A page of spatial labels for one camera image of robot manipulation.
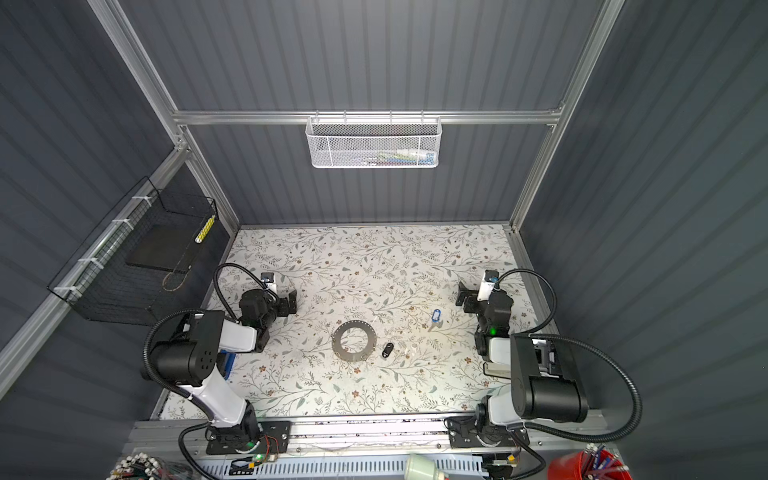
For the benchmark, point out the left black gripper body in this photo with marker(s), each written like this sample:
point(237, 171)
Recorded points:
point(287, 303)

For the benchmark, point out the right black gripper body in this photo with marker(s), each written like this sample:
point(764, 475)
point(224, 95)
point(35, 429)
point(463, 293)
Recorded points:
point(470, 300)

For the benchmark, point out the perforated metal ring disc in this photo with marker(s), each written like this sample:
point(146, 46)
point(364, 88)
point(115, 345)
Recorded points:
point(354, 341)

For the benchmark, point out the black head key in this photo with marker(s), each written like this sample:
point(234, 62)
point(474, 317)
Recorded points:
point(388, 349)

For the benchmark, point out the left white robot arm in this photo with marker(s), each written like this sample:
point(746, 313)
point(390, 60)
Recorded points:
point(185, 354)

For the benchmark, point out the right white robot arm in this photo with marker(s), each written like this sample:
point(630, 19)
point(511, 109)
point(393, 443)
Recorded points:
point(542, 382)

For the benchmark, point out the blue object at table edge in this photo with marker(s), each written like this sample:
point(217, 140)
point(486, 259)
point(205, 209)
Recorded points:
point(226, 363)

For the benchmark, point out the yellow marker pen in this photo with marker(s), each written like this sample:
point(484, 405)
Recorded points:
point(205, 229)

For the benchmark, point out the black foam pad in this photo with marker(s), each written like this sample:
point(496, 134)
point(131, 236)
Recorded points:
point(166, 248)

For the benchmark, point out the pale green plastic object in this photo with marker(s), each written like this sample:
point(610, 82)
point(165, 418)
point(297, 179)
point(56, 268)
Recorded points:
point(419, 467)

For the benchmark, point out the red plastic cup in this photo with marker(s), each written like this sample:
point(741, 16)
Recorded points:
point(595, 464)

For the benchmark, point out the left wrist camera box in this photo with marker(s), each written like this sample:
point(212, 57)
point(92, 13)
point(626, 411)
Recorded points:
point(268, 279)

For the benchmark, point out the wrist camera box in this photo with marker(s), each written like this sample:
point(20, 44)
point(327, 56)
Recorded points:
point(487, 285)
point(268, 279)

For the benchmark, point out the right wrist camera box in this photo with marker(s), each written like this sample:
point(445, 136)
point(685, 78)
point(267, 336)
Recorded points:
point(487, 285)

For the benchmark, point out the black wire wall basket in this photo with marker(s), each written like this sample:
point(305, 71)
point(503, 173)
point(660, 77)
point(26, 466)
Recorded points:
point(99, 286)

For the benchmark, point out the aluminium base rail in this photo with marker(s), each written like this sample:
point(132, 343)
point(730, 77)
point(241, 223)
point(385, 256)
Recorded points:
point(356, 435)

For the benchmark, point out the white slotted cable duct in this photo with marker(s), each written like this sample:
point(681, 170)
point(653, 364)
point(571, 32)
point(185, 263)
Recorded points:
point(342, 467)

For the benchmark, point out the white wire mesh basket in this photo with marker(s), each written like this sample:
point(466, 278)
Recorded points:
point(386, 144)

